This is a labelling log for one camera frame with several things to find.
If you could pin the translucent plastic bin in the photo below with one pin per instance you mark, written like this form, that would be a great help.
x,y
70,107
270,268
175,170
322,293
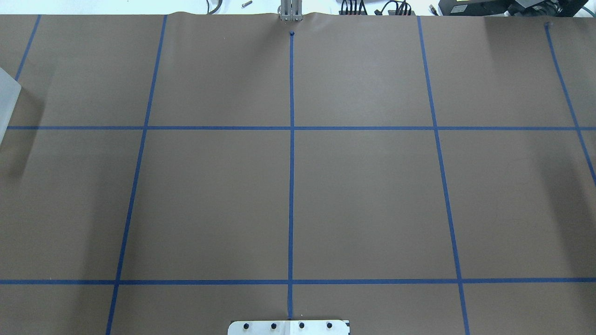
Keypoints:
x,y
9,92

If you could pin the aluminium frame post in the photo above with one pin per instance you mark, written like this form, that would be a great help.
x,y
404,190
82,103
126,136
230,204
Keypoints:
x,y
290,10

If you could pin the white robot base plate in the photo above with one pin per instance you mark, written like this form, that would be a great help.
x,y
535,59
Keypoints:
x,y
290,327

